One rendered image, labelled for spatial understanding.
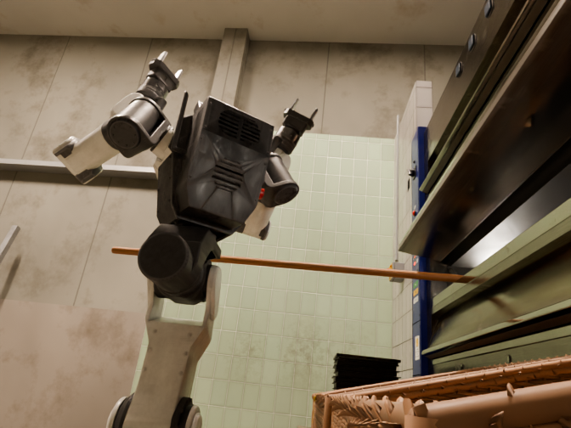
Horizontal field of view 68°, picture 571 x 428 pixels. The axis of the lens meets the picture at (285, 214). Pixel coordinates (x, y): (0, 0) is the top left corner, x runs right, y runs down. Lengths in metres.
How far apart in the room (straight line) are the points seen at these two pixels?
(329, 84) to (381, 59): 0.75
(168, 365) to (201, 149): 0.52
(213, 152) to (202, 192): 0.10
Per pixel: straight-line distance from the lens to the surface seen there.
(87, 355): 4.84
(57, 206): 5.56
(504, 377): 0.74
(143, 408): 1.08
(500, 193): 1.47
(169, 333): 1.12
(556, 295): 1.10
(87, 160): 1.33
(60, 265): 5.24
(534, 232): 1.22
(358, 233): 3.04
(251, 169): 1.12
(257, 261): 1.69
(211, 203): 1.07
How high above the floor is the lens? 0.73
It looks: 22 degrees up
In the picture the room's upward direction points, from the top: 7 degrees clockwise
